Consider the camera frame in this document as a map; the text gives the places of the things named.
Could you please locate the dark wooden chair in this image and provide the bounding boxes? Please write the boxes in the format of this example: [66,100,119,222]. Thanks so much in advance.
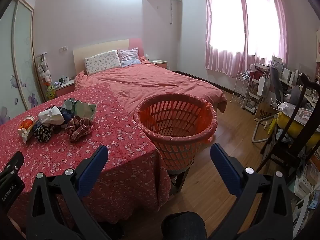
[257,73,320,180]

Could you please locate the red floral tablecloth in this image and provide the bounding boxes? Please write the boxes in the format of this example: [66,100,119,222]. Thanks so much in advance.
[0,84,172,230]

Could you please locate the beige and pink headboard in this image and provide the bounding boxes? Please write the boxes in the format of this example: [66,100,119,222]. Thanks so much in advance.
[73,39,145,74]

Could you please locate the white paper bag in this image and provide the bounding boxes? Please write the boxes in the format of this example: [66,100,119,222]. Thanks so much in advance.
[258,76,270,97]

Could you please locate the white wire rack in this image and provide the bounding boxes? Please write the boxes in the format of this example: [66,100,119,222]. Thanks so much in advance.
[232,72,250,109]

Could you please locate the yellow tub on chair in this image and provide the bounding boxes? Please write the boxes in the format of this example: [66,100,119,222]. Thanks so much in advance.
[276,111,320,148]

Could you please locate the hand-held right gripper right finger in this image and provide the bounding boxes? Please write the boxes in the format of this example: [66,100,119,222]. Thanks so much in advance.
[209,142,293,240]

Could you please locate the black floral scrunchie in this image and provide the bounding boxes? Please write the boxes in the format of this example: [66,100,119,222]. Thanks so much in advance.
[33,125,53,142]

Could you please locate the white air conditioner pipe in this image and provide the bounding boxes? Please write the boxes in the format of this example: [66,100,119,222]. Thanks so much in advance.
[170,0,182,25]

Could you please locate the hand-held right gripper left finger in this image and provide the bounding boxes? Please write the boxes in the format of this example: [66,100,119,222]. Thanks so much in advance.
[26,144,110,240]

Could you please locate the person's knee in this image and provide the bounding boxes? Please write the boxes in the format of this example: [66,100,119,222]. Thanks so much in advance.
[161,211,207,240]

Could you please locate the pink striped pillow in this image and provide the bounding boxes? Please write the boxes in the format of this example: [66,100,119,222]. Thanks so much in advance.
[117,47,141,67]

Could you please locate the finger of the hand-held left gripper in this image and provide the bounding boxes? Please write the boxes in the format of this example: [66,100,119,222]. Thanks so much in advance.
[0,151,25,211]

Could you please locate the pink duvet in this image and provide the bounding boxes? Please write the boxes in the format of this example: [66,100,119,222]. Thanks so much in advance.
[74,57,227,120]

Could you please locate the white storage cart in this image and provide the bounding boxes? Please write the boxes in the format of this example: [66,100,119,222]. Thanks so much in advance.
[245,64,272,112]

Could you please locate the white and green plastic bag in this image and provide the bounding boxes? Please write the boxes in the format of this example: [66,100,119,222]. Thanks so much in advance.
[71,100,97,123]

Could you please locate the orange plastic laundry basket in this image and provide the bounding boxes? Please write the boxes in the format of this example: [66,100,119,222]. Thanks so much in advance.
[133,93,218,174]

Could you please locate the pink curtain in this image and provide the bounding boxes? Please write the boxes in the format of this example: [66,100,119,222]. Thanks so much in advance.
[204,0,247,72]
[240,0,288,67]

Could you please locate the dark wooden stool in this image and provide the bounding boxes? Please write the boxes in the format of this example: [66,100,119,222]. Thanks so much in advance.
[167,165,193,198]

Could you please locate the hanging plush toys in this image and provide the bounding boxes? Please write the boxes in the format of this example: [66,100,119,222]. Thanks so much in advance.
[37,54,53,85]

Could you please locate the navy and grey squeeze tube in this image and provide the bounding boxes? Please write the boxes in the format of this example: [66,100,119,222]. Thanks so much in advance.
[61,99,77,123]

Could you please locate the white floral pillow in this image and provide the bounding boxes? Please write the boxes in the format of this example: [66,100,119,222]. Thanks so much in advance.
[84,50,121,76]

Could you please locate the crumpled white paper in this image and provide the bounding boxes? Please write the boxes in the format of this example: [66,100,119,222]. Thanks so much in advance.
[38,106,65,125]

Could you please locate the orange white snack packet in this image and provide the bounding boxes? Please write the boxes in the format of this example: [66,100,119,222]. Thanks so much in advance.
[17,116,36,144]

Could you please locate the pink nightstand with clutter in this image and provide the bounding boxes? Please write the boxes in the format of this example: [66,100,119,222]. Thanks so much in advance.
[54,79,75,98]

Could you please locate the sliding wardrobe with flower print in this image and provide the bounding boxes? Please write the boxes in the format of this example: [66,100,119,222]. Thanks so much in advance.
[0,0,42,125]

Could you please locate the brown paper bag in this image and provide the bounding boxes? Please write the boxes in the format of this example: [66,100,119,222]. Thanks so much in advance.
[254,101,278,124]

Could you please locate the red plaid scrunchie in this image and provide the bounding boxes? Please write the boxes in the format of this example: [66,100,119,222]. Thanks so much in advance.
[65,116,93,142]

